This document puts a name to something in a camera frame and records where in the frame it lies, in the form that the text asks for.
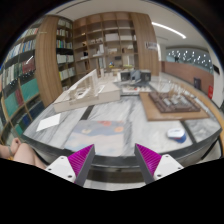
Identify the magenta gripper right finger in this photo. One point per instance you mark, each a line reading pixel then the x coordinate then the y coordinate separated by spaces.
pixel 148 161

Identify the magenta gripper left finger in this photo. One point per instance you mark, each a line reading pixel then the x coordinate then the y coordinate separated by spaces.
pixel 80 162

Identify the colourful printed mouse pad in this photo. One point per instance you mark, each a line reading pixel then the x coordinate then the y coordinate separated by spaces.
pixel 111 138

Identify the white and blue computer mouse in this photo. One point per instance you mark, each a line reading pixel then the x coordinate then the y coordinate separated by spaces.
pixel 177 134

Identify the person's bare hand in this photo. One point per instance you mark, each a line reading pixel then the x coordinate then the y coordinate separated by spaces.
pixel 15 144

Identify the white paper sheet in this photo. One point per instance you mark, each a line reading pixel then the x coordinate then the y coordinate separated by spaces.
pixel 48 122

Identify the brown architectural site model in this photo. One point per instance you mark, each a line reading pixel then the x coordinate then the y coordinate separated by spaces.
pixel 166 107

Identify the white architectural building model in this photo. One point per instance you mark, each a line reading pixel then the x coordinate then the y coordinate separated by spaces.
pixel 89 90

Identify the grey box model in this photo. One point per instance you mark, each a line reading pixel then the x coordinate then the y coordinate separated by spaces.
pixel 136 75

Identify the left bookshelf with books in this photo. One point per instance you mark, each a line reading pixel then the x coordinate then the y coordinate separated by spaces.
pixel 37 69

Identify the wooden back bookshelf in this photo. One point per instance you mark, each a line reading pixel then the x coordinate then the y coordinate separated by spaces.
pixel 105 42

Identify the long ceiling light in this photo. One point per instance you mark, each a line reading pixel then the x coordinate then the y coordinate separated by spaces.
pixel 169 29

